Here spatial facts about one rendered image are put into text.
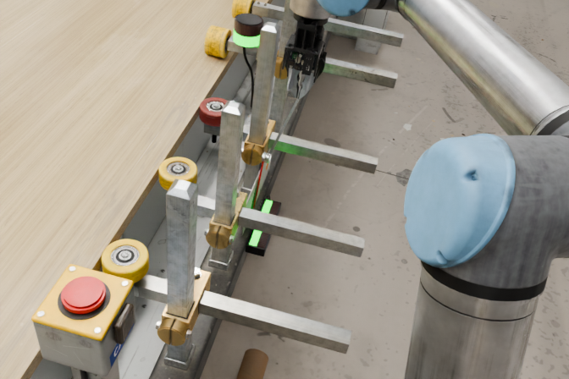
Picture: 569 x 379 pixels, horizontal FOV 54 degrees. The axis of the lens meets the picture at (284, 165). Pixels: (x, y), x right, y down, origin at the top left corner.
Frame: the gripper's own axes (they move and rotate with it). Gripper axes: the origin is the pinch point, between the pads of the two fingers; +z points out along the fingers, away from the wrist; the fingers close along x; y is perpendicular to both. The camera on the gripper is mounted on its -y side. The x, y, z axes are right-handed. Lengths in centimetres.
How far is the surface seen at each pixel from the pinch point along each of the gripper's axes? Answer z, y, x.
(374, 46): 94, -227, 17
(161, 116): 11.1, 6.9, -30.2
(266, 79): -3.6, 4.3, -7.0
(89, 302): -22, 80, -7
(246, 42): -11.9, 5.6, -11.8
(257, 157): 16.1, 7.0, -6.2
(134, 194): 11.2, 33.4, -24.8
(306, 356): 101, 0, 18
